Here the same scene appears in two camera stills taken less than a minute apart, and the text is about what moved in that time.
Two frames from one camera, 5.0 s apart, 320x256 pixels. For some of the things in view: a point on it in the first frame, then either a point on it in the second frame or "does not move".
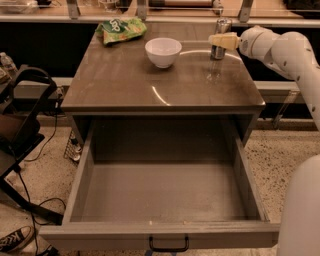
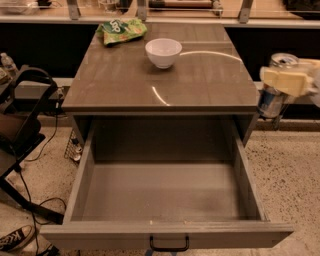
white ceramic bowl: (163, 51) does not move
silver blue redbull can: (223, 26) → (273, 104)
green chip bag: (121, 29) does not move
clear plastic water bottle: (6, 62) does not move
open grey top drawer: (139, 178) does not move
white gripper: (250, 42) → (289, 82)
